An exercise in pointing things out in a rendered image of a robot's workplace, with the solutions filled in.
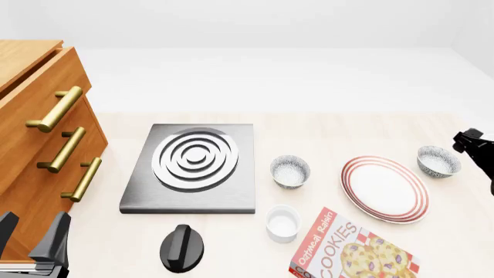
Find wooden drawer, closed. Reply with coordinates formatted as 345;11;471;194
0;144;110;263
0;97;109;196

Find white plate with red rings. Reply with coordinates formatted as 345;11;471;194
340;155;431;225

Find oatmeal raisin cookies box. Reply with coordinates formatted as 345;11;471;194
288;206;422;278

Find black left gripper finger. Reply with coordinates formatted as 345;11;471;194
0;211;20;256
27;211;73;263

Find wooden drawer, slightly open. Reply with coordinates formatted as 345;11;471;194
0;46;93;164

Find flat stove plate with rings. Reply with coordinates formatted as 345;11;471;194
119;123;257;215

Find round black stove knob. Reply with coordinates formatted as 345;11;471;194
159;223;205;274

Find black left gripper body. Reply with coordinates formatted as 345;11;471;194
0;258;71;278

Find small white ramekin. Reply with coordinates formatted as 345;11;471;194
265;204;303;245

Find wooden cabinet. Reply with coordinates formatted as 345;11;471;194
0;39;110;264

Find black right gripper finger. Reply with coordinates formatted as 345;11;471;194
452;127;494;198

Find brass drawer handle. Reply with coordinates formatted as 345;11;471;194
36;126;87;175
60;157;103;203
25;86;84;134

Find black patterned bowl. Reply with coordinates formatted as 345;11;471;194
416;145;462;178
269;154;312;191

